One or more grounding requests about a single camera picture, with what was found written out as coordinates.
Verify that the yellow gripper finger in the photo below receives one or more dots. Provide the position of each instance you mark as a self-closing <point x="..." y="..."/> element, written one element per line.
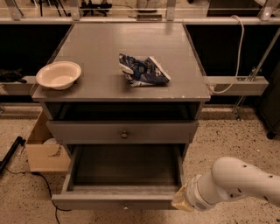
<point x="180" y="201"/>

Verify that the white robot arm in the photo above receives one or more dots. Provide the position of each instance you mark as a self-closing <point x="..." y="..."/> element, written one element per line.
<point x="228" y="180"/>

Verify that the white bowl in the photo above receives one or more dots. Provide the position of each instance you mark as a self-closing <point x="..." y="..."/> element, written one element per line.
<point x="58" y="75"/>

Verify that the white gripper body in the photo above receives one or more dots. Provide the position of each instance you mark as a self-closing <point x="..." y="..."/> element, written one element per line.
<point x="193" y="194"/>

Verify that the black pole on floor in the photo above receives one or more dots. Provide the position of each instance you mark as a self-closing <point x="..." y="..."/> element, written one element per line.
<point x="18" y="141"/>

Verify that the grey drawer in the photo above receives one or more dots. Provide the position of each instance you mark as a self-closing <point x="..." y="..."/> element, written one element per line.
<point x="119" y="132"/>
<point x="122" y="176"/>

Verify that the cardboard box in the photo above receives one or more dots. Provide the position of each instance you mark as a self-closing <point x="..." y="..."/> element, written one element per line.
<point x="43" y="152"/>

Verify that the grey wooden drawer cabinet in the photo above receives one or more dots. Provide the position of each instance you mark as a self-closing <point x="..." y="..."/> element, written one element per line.
<point x="102" y="92"/>

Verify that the blue white snack bag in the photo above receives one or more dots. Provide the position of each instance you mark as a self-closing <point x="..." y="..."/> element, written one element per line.
<point x="143" y="73"/>

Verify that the grey top drawer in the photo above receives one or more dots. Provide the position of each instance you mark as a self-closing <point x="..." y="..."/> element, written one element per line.
<point x="119" y="132"/>

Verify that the black cloth on rail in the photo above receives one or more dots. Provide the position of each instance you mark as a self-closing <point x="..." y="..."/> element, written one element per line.
<point x="11" y="76"/>

